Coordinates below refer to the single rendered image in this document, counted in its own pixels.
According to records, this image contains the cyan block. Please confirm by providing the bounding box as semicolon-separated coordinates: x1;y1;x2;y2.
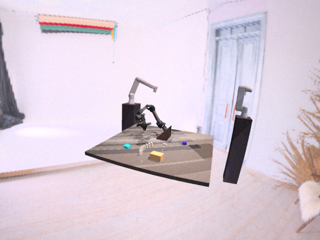
123;144;131;149

